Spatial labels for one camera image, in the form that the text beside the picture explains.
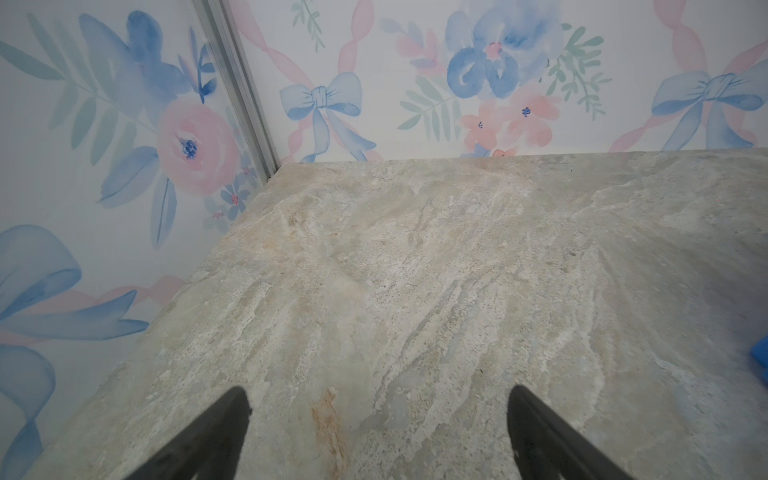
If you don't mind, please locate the left corner aluminium post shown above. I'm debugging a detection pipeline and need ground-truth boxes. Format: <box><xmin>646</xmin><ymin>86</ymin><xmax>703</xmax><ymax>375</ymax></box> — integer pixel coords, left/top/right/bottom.
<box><xmin>192</xmin><ymin>0</ymin><xmax>279</xmax><ymax>183</ymax></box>

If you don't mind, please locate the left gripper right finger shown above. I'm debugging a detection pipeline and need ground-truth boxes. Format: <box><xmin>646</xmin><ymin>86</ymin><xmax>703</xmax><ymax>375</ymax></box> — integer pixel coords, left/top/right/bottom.
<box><xmin>507</xmin><ymin>384</ymin><xmax>630</xmax><ymax>479</ymax></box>

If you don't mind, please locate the blue plastic bin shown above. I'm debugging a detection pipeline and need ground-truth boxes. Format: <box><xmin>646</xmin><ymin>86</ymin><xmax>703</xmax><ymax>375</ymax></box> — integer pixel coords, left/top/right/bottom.
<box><xmin>750</xmin><ymin>336</ymin><xmax>768</xmax><ymax>384</ymax></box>

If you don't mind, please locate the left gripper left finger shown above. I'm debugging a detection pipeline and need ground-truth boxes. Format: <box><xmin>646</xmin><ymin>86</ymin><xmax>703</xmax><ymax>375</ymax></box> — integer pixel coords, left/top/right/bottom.
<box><xmin>127</xmin><ymin>386</ymin><xmax>252</xmax><ymax>480</ymax></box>

